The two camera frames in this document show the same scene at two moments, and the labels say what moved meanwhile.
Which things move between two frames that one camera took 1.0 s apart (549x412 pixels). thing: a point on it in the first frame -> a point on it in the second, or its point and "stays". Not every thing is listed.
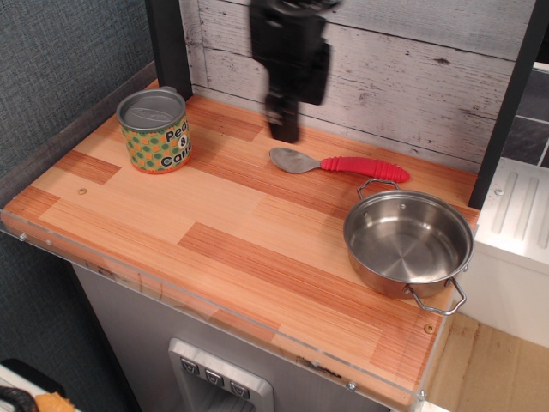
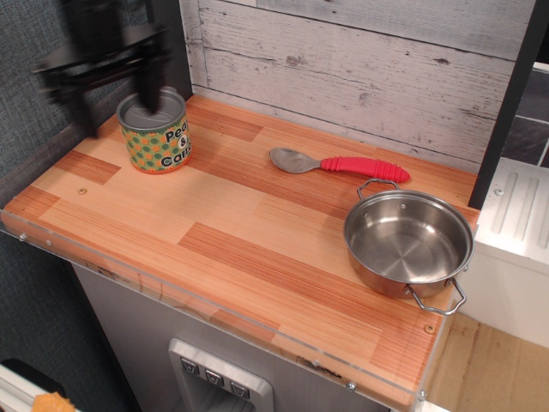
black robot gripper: (292, 48) -> (102, 52)
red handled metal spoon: (292, 161) stays
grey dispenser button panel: (208, 383) stays
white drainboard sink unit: (507, 282) stays
